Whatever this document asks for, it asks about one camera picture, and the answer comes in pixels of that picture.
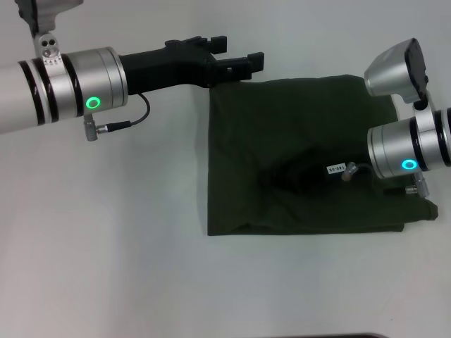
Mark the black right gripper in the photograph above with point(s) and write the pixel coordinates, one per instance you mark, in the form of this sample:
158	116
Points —
334	177

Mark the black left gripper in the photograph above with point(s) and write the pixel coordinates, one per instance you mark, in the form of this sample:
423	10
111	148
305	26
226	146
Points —
165	70

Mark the dark green FREE! t-shirt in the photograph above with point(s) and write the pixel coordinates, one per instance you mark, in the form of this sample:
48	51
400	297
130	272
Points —
282	141

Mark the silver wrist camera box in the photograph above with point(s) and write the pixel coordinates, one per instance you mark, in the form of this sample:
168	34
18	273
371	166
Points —
42	17
394	70

